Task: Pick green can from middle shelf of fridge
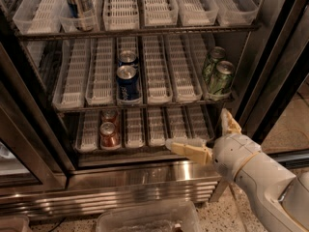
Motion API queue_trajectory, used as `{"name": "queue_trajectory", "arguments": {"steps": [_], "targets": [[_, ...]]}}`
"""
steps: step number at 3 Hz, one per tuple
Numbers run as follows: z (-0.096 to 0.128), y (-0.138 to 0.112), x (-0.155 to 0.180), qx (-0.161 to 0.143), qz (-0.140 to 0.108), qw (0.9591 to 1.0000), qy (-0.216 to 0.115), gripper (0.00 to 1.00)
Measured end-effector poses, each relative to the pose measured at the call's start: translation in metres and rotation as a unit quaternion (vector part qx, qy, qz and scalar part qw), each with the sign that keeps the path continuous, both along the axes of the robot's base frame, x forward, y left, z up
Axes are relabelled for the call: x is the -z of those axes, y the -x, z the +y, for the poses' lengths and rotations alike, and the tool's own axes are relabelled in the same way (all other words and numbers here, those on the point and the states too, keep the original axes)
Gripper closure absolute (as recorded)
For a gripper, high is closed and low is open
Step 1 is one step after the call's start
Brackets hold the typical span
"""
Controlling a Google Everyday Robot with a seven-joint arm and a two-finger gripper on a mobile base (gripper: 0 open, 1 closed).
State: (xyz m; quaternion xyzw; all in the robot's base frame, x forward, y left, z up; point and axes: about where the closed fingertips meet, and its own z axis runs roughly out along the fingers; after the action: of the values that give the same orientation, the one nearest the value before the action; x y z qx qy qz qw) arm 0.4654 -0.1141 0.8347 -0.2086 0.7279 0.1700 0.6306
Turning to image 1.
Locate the wire shelf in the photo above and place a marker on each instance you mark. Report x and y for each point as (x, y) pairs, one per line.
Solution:
(231, 98)
(137, 33)

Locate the clear plastic bin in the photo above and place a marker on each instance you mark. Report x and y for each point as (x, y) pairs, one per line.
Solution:
(160, 216)

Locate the rear red soda can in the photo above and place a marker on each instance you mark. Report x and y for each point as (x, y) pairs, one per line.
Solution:
(110, 116)

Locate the green soda can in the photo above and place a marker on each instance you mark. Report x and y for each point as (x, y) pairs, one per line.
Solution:
(216, 55)
(221, 78)

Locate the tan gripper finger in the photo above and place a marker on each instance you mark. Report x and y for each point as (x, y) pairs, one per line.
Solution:
(228, 123)
(194, 149)

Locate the stainless steel fridge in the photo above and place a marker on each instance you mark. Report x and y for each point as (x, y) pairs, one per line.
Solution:
(85, 114)

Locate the blue soda can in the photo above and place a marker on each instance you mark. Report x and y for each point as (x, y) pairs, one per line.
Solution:
(127, 79)
(128, 58)

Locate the middle wire shelf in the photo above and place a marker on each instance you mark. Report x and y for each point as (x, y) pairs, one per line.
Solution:
(231, 98)

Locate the red soda can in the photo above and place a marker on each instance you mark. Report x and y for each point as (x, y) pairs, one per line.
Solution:
(109, 136)
(110, 116)

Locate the clear tray holding red cans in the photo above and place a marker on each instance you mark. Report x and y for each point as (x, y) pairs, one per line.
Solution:
(109, 130)

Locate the top wire shelf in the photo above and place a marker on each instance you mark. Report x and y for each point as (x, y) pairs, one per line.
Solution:
(137, 33)

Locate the tall silver blue can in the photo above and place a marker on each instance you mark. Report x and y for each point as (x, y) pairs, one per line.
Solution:
(81, 16)

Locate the clear tray holding tall can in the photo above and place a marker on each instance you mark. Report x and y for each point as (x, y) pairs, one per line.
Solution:
(97, 5)

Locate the front blue soda can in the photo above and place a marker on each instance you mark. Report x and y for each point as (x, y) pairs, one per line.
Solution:
(127, 79)

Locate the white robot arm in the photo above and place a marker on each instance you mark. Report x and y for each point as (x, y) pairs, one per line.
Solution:
(278, 198)

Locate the front red soda can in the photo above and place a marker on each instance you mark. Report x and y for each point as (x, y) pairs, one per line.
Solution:
(109, 136)

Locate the clear tray holding blue cans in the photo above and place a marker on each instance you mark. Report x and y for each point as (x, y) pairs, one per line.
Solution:
(128, 43)

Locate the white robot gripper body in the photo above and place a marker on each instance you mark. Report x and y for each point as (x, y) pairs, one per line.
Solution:
(231, 154)

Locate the small clear container corner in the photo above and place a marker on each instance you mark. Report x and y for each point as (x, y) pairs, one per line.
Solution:
(15, 224)

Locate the fridge glass door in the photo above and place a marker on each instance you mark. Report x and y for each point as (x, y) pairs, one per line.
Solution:
(273, 65)

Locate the rear blue soda can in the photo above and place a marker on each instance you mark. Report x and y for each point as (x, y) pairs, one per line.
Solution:
(128, 58)

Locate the clear tray holding green cans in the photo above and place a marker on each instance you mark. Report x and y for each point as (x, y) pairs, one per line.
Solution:
(200, 46)

